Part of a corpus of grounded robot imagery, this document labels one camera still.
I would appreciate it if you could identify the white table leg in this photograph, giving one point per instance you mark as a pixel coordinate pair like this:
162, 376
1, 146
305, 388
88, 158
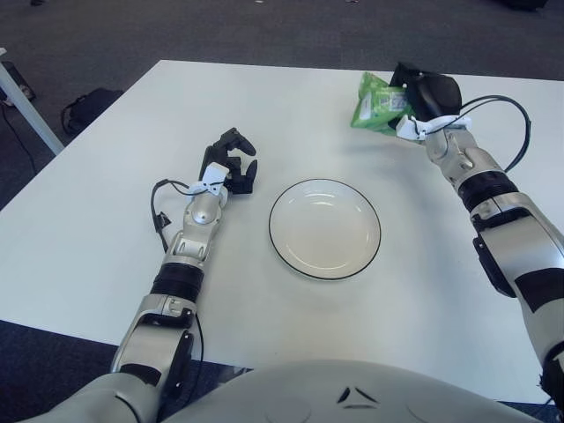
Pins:
26, 110

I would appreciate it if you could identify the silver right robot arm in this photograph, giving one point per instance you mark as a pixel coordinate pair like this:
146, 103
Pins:
493, 176

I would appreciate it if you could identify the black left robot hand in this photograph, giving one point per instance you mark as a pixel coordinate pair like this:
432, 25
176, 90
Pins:
242, 180

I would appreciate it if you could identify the black bag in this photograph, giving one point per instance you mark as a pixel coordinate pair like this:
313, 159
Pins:
90, 108

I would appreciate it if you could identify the grey robot torso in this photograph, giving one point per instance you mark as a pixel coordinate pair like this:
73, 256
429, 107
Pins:
317, 392

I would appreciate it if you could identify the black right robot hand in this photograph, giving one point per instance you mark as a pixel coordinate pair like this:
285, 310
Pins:
434, 97

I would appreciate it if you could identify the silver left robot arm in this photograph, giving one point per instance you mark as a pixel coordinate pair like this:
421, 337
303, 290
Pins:
194, 247

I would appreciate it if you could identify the green snack bag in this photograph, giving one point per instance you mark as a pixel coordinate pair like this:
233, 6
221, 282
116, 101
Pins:
374, 106

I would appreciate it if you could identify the white plate with black rim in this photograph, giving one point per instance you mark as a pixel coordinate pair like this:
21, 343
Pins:
325, 229

